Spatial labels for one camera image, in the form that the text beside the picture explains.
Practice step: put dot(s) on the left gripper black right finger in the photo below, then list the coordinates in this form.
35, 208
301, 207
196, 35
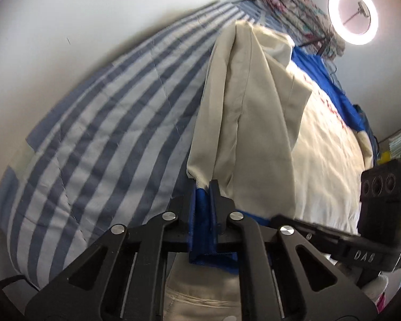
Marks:
281, 275

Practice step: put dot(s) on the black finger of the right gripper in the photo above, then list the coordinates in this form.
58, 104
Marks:
327, 240

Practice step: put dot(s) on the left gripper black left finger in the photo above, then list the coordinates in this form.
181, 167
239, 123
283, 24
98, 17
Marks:
121, 276

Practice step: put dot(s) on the beige and blue jacket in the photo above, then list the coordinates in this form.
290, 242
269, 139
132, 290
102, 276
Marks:
276, 145

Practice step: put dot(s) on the right gloved hand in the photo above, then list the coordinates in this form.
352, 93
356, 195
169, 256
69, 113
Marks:
373, 283

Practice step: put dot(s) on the blue striped quilt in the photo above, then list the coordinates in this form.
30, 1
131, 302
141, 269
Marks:
114, 150

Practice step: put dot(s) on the black tripod stand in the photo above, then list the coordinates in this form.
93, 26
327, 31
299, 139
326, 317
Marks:
322, 46

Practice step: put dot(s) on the floral folded blanket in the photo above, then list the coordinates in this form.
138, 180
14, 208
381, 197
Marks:
305, 14

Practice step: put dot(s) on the black wire shelf rack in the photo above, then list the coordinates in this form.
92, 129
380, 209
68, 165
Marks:
390, 148

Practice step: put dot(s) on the ring light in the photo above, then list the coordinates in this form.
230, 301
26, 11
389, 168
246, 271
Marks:
355, 21

